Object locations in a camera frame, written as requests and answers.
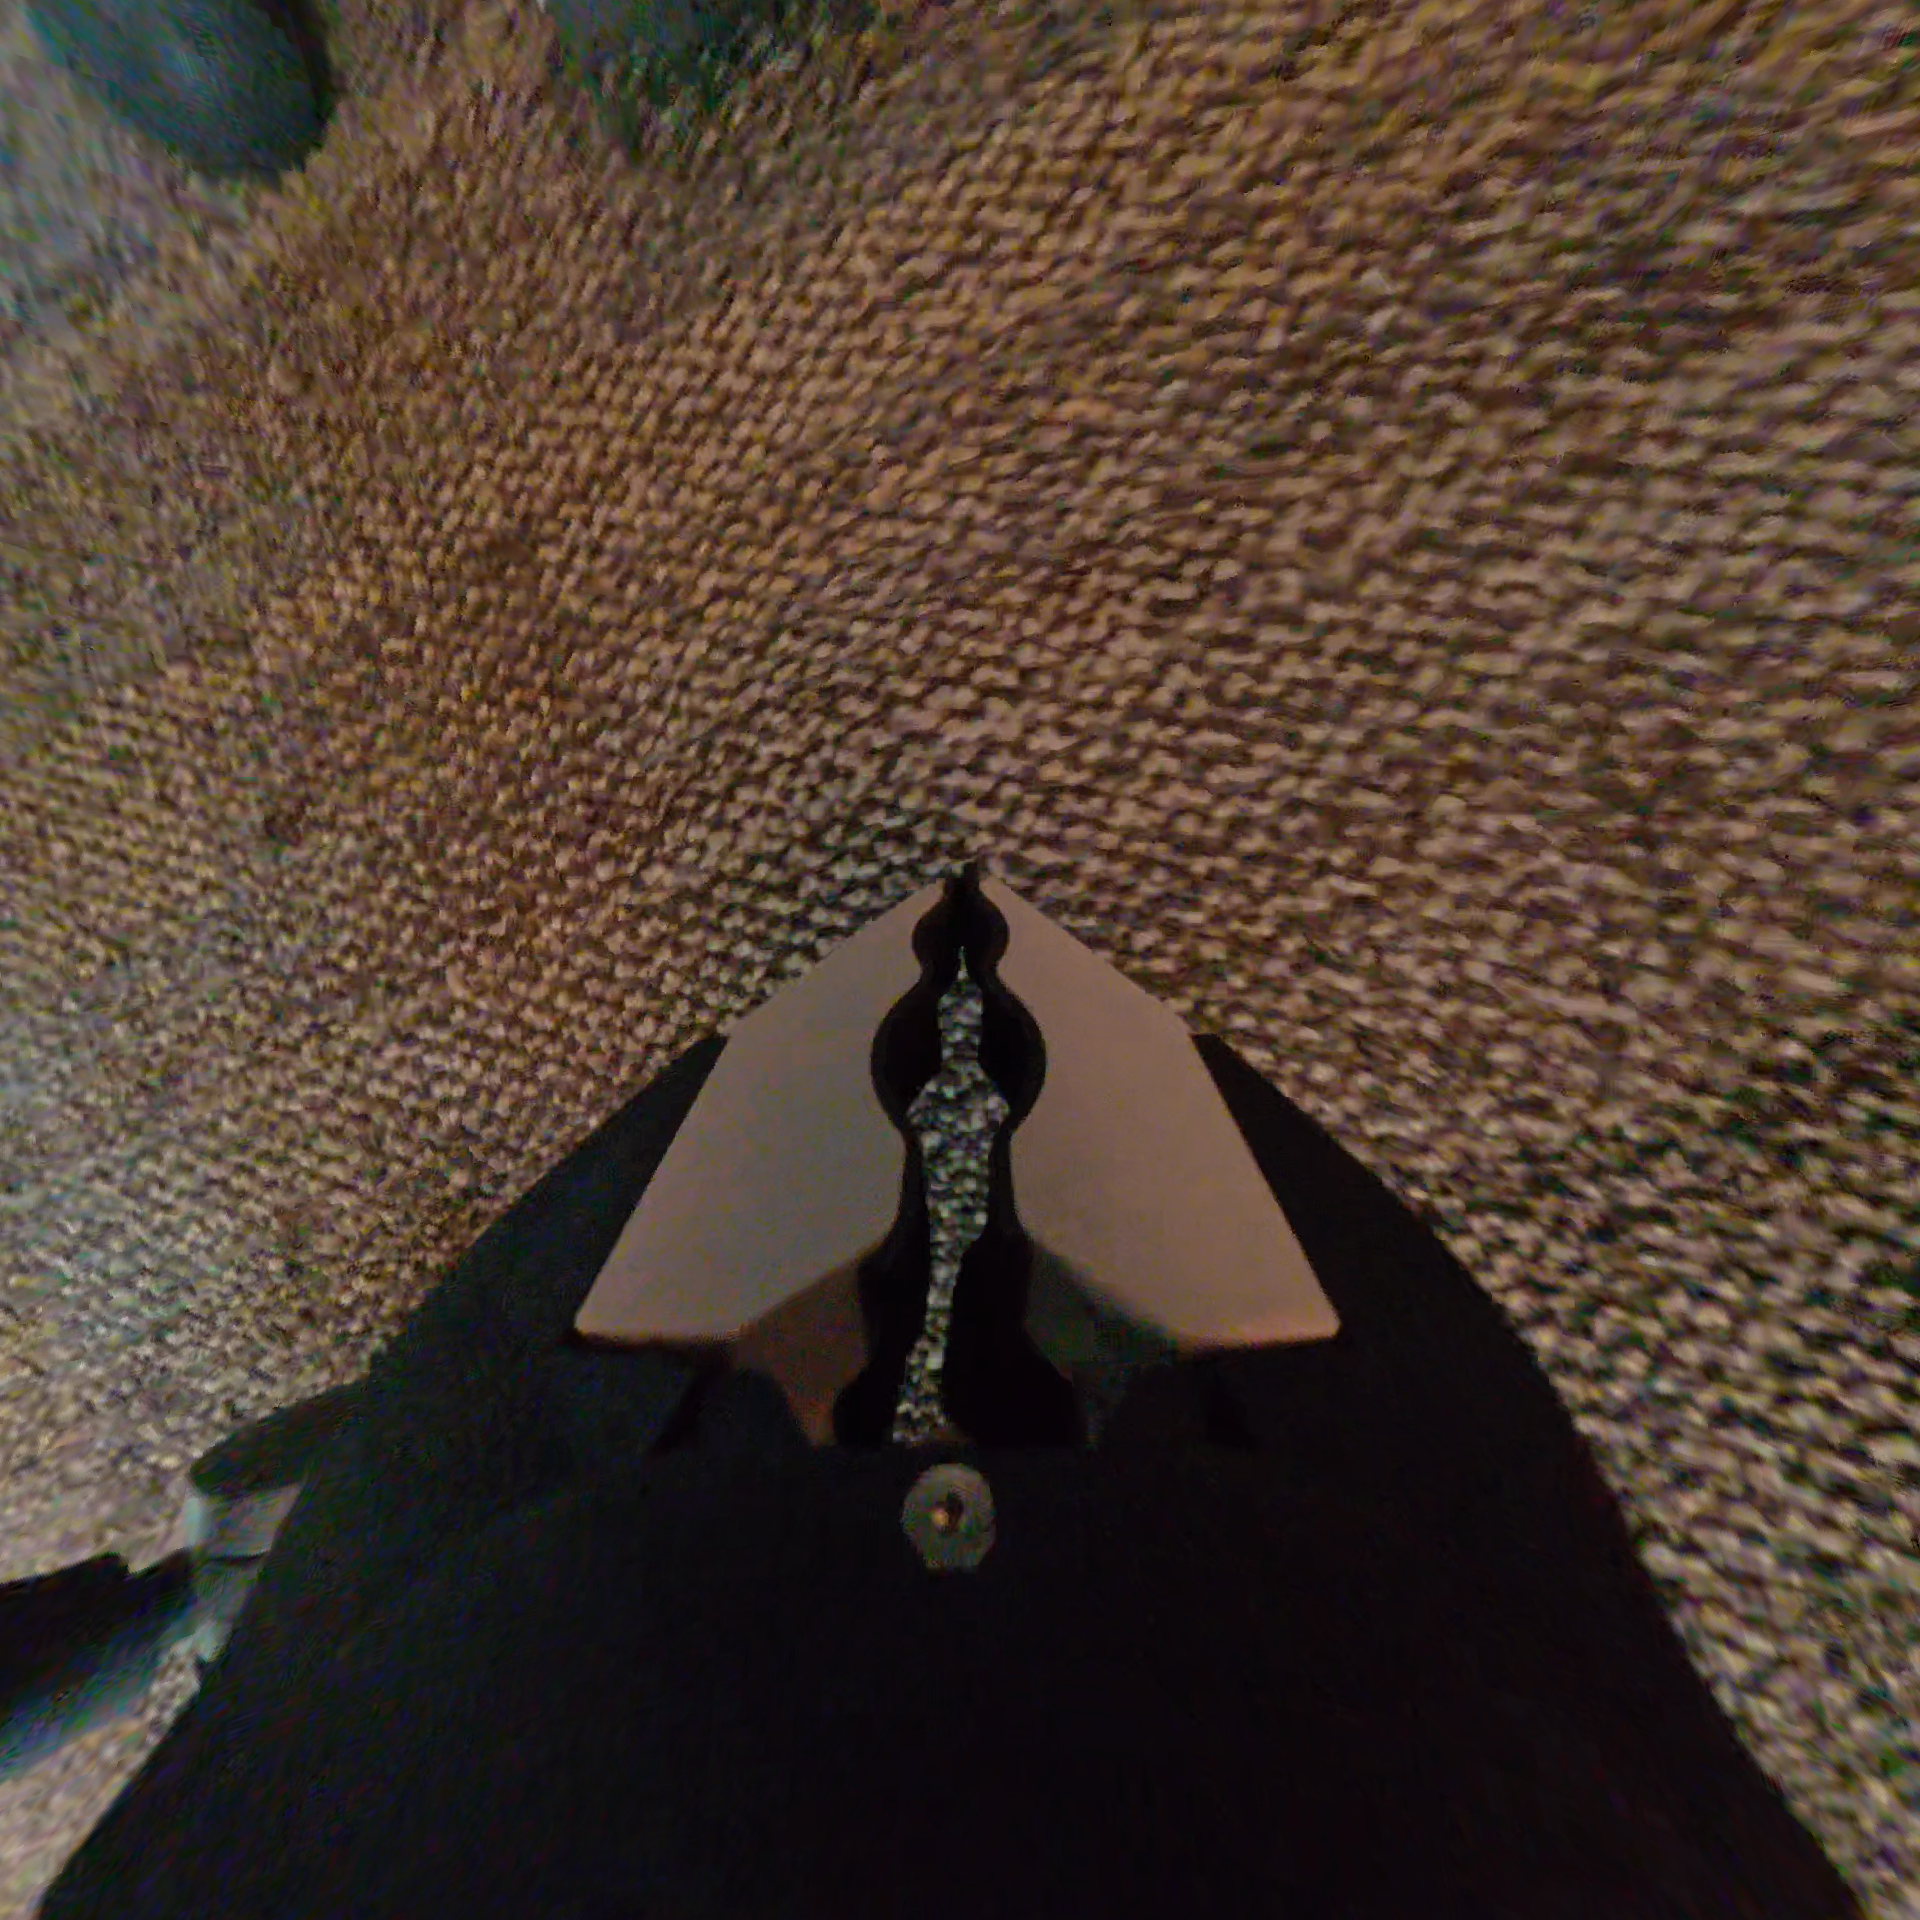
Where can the dark round object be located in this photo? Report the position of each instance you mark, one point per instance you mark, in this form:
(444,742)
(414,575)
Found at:
(194,75)

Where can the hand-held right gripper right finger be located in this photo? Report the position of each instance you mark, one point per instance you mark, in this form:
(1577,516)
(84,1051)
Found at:
(1170,1200)

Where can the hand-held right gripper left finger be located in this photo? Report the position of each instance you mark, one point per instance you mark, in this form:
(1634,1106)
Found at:
(734,1200)

